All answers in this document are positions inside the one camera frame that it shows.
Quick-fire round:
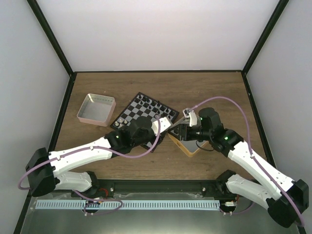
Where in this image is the black white chess board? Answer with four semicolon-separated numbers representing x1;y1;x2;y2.
106;92;179;154

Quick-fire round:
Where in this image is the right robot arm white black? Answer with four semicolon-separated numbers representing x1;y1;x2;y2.
170;108;309;228

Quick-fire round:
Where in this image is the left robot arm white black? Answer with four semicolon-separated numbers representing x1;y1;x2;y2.
21;117;166;197

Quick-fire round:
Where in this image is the pink metal tin tray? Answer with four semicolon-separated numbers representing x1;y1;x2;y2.
77;93;116;127

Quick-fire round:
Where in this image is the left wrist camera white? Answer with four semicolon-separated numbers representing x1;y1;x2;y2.
151;117;172;136

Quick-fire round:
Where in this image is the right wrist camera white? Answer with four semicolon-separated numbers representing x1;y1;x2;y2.
183;108;197;127

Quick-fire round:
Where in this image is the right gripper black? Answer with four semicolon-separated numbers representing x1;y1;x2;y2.
168;123;213;141

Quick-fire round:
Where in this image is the black enclosure frame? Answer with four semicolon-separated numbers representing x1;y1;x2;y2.
12;0;308;234

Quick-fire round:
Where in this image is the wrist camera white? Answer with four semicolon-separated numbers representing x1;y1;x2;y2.
151;117;172;136
183;108;197;127

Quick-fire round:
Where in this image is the light blue slotted cable duct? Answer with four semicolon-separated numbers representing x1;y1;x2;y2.
36;199;220;211

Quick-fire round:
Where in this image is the black mounting rail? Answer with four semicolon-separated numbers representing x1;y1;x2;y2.
70;179;247;198

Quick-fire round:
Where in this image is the yellow metal tin box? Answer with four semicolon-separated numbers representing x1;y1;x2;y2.
168;133;208;157

